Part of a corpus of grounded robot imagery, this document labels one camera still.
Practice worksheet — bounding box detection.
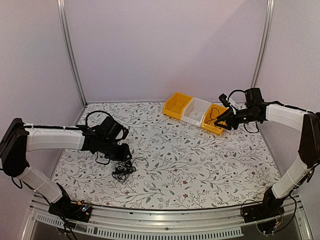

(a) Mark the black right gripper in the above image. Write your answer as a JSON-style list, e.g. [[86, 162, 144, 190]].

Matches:
[[214, 107, 260, 131]]

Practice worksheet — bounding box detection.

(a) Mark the arm black hose cable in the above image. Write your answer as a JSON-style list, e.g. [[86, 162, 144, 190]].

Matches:
[[227, 89, 247, 100], [84, 110, 111, 128]]

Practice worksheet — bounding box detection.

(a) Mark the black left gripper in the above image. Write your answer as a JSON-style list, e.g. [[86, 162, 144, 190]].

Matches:
[[99, 138, 132, 162]]

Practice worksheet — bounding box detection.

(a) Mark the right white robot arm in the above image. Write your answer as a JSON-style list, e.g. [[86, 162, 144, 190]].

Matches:
[[214, 102, 320, 218]]

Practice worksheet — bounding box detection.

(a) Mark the thin black cable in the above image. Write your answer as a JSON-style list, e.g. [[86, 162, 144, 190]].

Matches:
[[206, 106, 222, 126]]

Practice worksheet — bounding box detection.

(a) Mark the yellow plastic bin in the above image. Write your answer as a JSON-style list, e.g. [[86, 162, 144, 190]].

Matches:
[[201, 103, 227, 136], [162, 92, 193, 120]]

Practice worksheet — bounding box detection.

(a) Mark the left yellow plastic bin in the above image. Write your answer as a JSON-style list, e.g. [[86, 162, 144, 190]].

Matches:
[[162, 92, 193, 120]]

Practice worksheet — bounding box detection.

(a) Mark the black cable pile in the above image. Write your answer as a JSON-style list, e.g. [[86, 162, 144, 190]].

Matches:
[[111, 156, 151, 184]]

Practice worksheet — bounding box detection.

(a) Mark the right yellow plastic bin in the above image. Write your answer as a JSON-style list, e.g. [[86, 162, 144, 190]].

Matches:
[[201, 103, 227, 136]]

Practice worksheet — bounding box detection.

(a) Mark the aluminium frame post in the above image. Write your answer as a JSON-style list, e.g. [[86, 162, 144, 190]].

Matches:
[[56, 0, 88, 107], [250, 0, 275, 88]]

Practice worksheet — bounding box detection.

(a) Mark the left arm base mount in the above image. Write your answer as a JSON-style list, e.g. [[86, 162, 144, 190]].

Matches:
[[48, 199, 93, 223]]

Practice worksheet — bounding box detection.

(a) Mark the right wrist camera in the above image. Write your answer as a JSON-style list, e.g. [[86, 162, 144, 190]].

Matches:
[[218, 93, 237, 114]]

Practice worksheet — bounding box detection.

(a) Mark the white translucent plastic bin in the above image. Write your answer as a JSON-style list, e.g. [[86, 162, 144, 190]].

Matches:
[[180, 97, 211, 128]]

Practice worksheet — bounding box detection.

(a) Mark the aluminium front rail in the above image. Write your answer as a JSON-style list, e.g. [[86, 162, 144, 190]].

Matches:
[[21, 194, 313, 240]]

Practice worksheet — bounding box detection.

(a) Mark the right aluminium frame post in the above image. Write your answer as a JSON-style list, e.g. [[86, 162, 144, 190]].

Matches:
[[250, 0, 275, 88]]

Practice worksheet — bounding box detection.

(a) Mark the left arm black hose cable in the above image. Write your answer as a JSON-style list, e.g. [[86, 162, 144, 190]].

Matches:
[[84, 110, 111, 128]]

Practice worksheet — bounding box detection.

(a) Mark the left aluminium frame post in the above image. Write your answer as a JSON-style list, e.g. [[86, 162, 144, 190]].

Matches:
[[56, 0, 88, 107]]

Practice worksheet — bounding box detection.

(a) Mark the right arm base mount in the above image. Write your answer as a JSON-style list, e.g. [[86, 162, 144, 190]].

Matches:
[[240, 196, 285, 235]]

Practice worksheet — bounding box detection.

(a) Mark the right arm black hose cable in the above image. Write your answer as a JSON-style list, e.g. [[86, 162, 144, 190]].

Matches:
[[227, 89, 247, 100]]

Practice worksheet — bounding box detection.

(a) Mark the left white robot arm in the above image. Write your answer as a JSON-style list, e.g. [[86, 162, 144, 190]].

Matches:
[[0, 116, 132, 217]]

